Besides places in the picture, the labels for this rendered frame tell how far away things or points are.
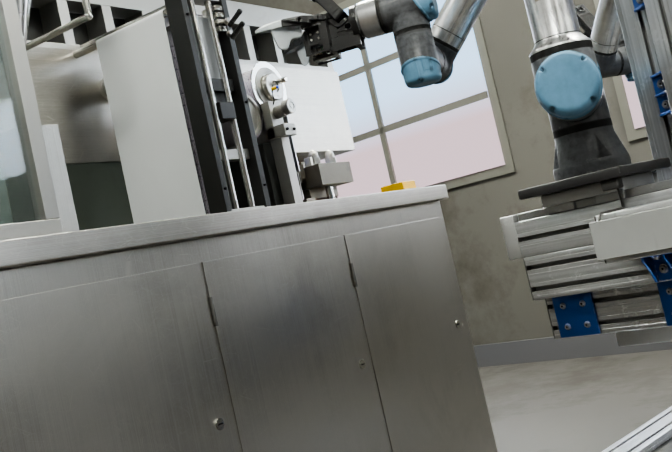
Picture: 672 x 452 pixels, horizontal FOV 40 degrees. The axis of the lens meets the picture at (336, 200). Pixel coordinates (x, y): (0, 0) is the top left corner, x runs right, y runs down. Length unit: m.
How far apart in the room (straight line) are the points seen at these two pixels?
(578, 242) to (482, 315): 3.33
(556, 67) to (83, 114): 1.26
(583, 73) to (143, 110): 1.09
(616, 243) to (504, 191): 3.29
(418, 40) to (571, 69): 0.30
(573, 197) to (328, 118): 1.60
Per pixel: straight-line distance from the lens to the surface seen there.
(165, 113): 2.24
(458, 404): 2.47
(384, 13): 1.82
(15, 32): 1.64
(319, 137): 3.22
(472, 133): 5.01
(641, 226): 1.66
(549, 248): 1.89
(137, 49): 2.31
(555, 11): 1.75
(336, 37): 1.86
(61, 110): 2.40
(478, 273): 5.12
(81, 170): 2.39
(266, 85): 2.45
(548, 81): 1.71
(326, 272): 2.04
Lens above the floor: 0.77
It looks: 3 degrees up
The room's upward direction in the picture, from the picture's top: 13 degrees counter-clockwise
